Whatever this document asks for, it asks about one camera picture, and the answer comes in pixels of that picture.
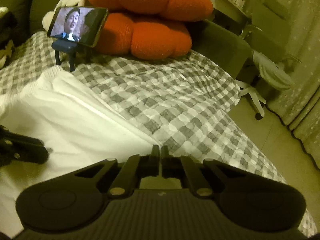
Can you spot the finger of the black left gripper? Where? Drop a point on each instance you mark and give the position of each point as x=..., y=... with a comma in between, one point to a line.
x=21, y=148

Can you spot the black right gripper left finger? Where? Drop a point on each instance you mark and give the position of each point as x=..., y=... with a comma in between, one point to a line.
x=133, y=171

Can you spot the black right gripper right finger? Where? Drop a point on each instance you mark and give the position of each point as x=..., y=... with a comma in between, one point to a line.
x=187, y=172

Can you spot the white knit garment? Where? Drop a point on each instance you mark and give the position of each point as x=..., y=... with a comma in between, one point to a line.
x=77, y=128

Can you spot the grey white checkered bedspread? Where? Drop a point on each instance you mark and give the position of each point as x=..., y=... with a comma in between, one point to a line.
x=184, y=103

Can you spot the black phone stand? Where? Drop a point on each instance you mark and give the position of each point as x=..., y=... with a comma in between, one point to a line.
x=71, y=49

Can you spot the dark green sofa armrest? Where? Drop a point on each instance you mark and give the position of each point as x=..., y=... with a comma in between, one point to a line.
x=227, y=50

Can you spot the grey star pattern curtain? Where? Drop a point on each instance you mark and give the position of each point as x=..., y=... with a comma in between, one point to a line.
x=298, y=108

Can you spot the smartphone showing video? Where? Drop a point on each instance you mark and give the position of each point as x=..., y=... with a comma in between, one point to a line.
x=81, y=25

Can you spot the lower red puffy cushion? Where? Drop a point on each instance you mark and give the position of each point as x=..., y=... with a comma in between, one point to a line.
x=145, y=37

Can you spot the cream plush toy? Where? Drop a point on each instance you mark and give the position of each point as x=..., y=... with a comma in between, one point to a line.
x=46, y=21

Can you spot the white swivel office chair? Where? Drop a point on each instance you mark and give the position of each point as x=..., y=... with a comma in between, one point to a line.
x=267, y=33

